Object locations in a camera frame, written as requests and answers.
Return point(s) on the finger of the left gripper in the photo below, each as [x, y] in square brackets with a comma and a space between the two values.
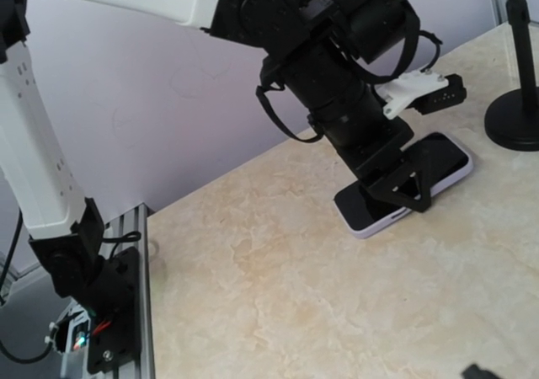
[407, 183]

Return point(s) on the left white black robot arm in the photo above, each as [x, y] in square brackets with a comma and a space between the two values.
[65, 227]

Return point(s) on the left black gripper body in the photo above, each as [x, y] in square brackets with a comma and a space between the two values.
[341, 108]

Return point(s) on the front aluminium rail base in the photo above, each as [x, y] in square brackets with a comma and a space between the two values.
[124, 349]

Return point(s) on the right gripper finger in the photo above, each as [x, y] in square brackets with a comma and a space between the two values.
[476, 372]

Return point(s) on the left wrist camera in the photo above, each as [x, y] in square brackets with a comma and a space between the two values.
[426, 92]

